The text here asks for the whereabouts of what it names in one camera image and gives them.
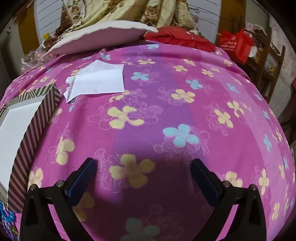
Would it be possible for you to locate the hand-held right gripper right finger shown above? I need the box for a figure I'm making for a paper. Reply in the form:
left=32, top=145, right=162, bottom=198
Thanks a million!
left=191, top=159, right=267, bottom=241

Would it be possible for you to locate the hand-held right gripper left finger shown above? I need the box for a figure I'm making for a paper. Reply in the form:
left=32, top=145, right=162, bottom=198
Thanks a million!
left=20, top=158, right=97, bottom=241

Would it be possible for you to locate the striped cardboard box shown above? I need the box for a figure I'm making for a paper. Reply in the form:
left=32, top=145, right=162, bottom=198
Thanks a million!
left=0, top=84, right=62, bottom=213

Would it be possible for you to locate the blue bead bracelet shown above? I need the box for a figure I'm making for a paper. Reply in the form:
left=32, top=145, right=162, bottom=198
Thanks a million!
left=0, top=201, right=16, bottom=224

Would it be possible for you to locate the pink floral bed sheet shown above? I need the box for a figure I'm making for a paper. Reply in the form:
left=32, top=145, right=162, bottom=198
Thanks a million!
left=0, top=40, right=296, bottom=241

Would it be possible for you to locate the large white paper sheet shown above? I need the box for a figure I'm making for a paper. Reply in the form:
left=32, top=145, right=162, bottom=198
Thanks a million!
left=63, top=69, right=125, bottom=103

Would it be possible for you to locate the small white paper sheet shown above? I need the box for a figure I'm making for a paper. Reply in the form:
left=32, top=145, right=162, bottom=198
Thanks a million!
left=71, top=60, right=125, bottom=77

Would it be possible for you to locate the wooden chair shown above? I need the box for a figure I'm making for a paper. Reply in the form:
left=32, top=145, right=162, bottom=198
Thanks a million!
left=240, top=22, right=286, bottom=102

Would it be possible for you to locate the clear plastic bag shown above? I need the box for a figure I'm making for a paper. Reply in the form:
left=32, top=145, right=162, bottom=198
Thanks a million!
left=21, top=50, right=50, bottom=70

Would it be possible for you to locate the red shopping bag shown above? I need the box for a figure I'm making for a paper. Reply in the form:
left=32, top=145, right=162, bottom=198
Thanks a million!
left=219, top=29, right=254, bottom=65

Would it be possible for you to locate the white pillow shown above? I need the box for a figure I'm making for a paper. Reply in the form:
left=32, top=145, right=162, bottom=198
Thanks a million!
left=45, top=20, right=159, bottom=55

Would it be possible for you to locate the red cushion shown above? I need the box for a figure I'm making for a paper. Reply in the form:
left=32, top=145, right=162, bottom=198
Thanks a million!
left=143, top=26, right=216, bottom=52

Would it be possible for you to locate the yellow wooden door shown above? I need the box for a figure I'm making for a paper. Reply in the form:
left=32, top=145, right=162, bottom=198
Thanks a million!
left=17, top=0, right=40, bottom=55

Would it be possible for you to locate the beige floral quilt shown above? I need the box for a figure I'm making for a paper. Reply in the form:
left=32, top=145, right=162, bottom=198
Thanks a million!
left=60, top=0, right=199, bottom=35

